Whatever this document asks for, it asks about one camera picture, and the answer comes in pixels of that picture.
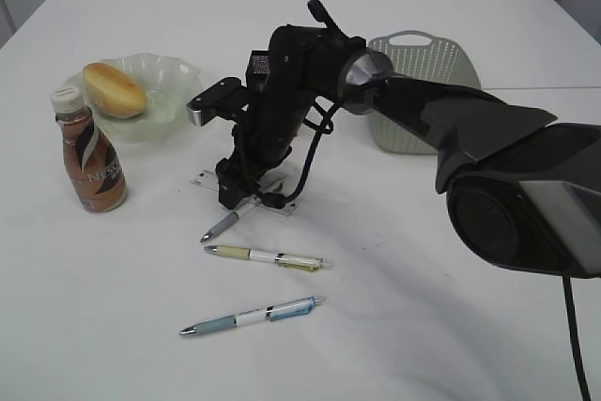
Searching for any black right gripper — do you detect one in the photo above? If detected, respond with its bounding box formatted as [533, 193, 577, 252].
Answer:
[216, 86, 315, 210]

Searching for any clear plastic ruler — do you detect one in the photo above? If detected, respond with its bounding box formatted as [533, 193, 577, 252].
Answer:
[189, 168, 301, 221]

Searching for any brown coffee drink bottle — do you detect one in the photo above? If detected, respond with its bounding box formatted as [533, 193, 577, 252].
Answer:
[51, 85, 127, 213]

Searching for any golden bread loaf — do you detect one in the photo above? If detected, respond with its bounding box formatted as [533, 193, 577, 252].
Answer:
[83, 63, 146, 119]

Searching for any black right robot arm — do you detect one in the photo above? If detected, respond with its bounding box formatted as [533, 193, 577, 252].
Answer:
[217, 25, 600, 279]

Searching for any grey grip white pen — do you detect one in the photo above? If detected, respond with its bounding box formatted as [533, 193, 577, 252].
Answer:
[200, 203, 255, 243]

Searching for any beige grip white pen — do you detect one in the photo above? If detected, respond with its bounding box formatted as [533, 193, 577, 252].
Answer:
[205, 245, 332, 272]

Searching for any black mesh pen holder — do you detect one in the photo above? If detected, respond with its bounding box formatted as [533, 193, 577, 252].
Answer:
[245, 50, 270, 92]

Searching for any blue grip white pen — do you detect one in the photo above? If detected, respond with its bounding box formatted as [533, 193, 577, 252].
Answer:
[179, 296, 325, 337]

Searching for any grey-green plastic basket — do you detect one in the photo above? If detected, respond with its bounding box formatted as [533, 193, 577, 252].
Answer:
[368, 30, 482, 155]

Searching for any pale green wavy glass bowl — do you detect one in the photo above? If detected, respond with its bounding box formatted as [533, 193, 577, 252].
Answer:
[86, 53, 203, 143]

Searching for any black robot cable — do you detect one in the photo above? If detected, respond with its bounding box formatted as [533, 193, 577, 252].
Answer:
[260, 0, 591, 401]

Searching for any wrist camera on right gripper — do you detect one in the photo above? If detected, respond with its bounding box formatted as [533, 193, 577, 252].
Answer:
[186, 77, 254, 127]

